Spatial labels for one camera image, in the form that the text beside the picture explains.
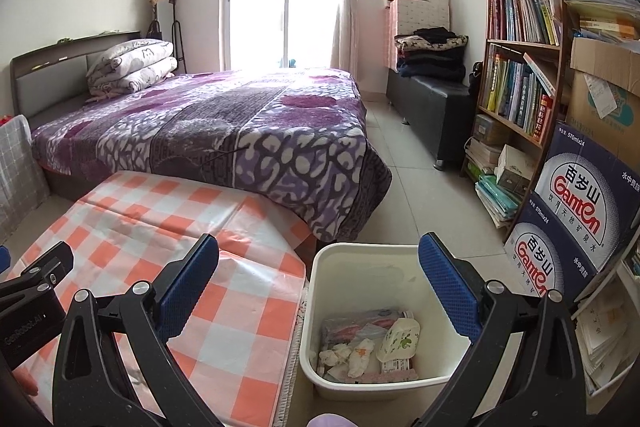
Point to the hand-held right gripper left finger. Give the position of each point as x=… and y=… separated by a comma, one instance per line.
x=187, y=287

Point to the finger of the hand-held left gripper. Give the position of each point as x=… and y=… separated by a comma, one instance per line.
x=50, y=264
x=2, y=259

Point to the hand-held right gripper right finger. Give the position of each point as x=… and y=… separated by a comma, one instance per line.
x=447, y=287

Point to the crushed green print paper cup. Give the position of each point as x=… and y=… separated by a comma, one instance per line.
x=400, y=339

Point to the white plastic trash bin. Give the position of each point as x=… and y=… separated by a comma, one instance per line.
x=360, y=277

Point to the person's left hand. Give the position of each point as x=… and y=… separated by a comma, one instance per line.
x=22, y=382

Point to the orange white checked tablecloth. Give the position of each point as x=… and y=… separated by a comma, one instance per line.
x=150, y=217

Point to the grey checked cushion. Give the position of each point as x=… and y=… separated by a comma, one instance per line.
x=15, y=167

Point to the stack of teal books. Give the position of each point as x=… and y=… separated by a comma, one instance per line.
x=497, y=202

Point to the stack of white books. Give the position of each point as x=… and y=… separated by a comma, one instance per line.
x=482, y=159

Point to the red cloth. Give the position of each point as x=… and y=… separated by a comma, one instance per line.
x=6, y=120

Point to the pile of white papers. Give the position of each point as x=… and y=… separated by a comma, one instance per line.
x=605, y=322

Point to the small grey cardboard box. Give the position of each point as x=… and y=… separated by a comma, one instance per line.
x=490, y=129

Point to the grey bed headboard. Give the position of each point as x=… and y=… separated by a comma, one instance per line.
x=50, y=87

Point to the black bench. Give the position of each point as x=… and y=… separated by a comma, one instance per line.
x=430, y=107

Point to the row of thick books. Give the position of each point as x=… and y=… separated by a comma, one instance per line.
x=515, y=97

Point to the black bag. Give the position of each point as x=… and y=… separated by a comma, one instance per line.
x=476, y=79

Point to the folded floral quilt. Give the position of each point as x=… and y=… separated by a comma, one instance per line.
x=130, y=64

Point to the pile of folded clothes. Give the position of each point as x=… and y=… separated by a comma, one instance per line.
x=430, y=57

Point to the black coat stand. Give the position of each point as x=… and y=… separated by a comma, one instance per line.
x=176, y=37

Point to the wooden bookshelf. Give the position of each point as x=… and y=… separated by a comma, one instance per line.
x=522, y=43

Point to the pink drawer cabinet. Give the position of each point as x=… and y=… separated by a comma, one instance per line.
x=415, y=12

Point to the brown cardboard box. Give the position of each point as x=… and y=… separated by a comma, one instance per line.
x=625, y=72

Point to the row of thin books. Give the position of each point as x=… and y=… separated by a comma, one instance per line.
x=525, y=12

